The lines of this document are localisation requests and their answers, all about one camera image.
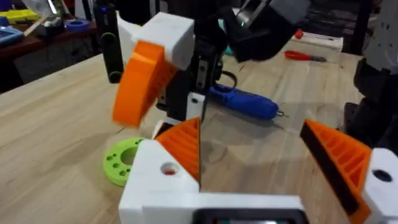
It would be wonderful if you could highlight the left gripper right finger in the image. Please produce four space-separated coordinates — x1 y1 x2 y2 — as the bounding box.
300 119 398 224

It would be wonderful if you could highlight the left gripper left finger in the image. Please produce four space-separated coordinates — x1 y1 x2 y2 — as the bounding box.
119 117 201 224

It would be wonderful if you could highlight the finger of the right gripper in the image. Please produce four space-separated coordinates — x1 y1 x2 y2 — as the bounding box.
156 70 206 123
111 12 195 129

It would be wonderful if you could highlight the blue electric screwdriver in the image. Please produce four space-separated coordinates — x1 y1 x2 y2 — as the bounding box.
208 83 289 121

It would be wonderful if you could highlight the teal box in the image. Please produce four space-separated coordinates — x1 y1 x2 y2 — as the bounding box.
217 17 234 56

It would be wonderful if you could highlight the green disc with holes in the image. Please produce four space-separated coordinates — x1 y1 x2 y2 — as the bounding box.
102 136 146 187

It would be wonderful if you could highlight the right wrist upright plate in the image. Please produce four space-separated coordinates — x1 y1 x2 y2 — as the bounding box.
93 0 140 85

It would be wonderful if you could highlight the white flat box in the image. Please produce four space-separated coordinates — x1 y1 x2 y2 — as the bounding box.
291 29 345 53

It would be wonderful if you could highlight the blue tape roll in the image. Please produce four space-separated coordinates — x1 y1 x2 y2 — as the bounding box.
65 19 91 32

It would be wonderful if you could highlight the brown side table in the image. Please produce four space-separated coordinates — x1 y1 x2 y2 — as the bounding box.
0 20 101 60

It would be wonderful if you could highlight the yellow tray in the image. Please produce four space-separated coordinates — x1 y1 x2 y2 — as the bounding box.
0 9 40 24

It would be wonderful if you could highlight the red handled screwdriver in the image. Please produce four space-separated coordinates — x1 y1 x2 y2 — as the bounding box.
284 50 328 63

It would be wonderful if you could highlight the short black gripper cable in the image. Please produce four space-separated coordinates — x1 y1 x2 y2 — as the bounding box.
221 70 239 91

